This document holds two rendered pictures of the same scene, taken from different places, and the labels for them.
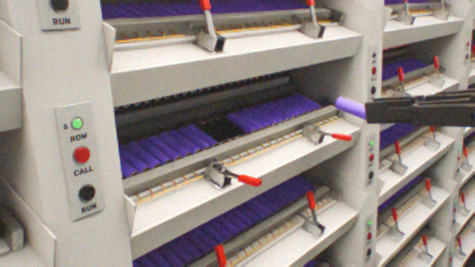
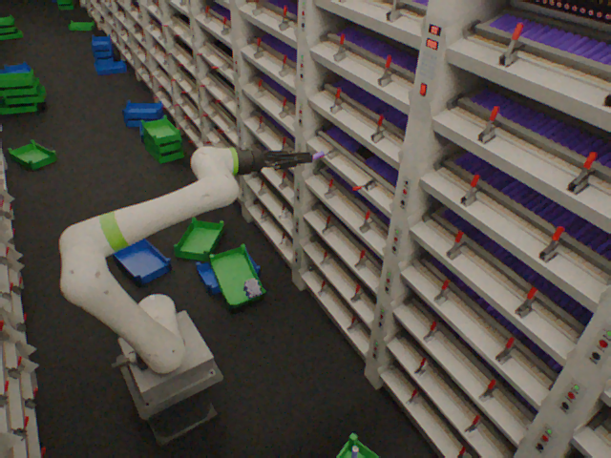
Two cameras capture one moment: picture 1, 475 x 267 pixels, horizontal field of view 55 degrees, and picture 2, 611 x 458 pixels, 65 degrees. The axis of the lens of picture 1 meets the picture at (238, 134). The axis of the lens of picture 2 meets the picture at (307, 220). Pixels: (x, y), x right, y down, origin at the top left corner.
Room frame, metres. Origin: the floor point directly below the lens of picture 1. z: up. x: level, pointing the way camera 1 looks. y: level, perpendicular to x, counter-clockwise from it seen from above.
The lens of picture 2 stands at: (1.07, -1.65, 1.86)
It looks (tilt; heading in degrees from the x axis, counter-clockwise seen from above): 36 degrees down; 107
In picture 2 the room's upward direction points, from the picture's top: 3 degrees clockwise
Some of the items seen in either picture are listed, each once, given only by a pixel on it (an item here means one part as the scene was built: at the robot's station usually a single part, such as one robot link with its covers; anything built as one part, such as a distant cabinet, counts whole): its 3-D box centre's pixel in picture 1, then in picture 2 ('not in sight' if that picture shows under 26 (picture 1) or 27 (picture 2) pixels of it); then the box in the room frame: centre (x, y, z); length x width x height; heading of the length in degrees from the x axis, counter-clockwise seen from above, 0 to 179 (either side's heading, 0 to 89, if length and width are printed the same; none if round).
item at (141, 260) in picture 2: not in sight; (141, 260); (-0.42, 0.02, 0.04); 0.30 x 0.20 x 0.08; 153
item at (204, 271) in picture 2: not in sight; (228, 270); (0.08, 0.11, 0.04); 0.30 x 0.20 x 0.08; 48
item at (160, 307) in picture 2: not in sight; (158, 324); (0.25, -0.72, 0.54); 0.16 x 0.13 x 0.19; 131
